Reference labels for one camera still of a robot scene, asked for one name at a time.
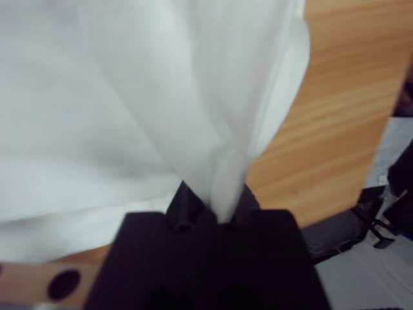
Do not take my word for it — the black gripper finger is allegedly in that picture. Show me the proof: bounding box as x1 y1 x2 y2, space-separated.
230 183 263 227
165 180 221 233

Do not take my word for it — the white t-shirt with black print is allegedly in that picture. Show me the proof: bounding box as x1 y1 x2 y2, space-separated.
0 0 311 263

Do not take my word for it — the black office chair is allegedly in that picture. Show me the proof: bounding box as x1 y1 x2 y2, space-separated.
301 193 399 263

